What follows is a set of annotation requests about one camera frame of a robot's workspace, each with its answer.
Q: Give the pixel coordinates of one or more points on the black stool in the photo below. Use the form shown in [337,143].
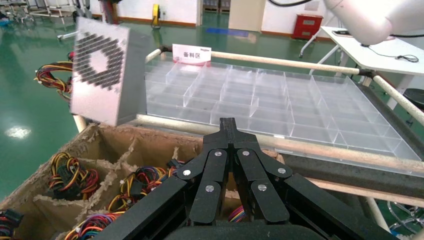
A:
[415,97]

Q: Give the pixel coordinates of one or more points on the white office table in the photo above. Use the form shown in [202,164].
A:
[351,46]

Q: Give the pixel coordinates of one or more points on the white metal shelving rack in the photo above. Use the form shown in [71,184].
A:
[49,14]

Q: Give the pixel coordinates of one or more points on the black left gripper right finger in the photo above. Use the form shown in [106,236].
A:
[265,195]

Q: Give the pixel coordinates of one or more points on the beige pillar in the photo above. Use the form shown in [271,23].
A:
[246,15]

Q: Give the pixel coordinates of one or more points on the cream rack leg pipe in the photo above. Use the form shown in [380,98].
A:
[80,123]
[377,215]

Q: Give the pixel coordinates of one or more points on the clear acrylic divider tray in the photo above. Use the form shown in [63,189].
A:
[265,99]

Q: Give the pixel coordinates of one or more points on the brown cardboard divider box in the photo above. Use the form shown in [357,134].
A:
[149,145]

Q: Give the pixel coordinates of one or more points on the black phone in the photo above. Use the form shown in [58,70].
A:
[340,32]

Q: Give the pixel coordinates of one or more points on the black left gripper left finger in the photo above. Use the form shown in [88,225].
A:
[205,185]

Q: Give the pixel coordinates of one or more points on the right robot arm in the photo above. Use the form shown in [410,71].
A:
[371,20]

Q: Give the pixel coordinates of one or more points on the white red label sign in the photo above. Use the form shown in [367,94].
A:
[192,54]

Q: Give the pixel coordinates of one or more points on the black rack rail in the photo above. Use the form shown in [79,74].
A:
[364,180]

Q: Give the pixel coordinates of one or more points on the yellow floor fan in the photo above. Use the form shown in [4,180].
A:
[155,13]

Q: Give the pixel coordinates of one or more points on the black pipe joint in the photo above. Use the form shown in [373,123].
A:
[164,49]
[367,73]

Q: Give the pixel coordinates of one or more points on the red column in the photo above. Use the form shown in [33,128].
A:
[107,11]

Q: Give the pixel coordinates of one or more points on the red metal cabinet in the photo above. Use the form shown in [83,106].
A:
[308,26]

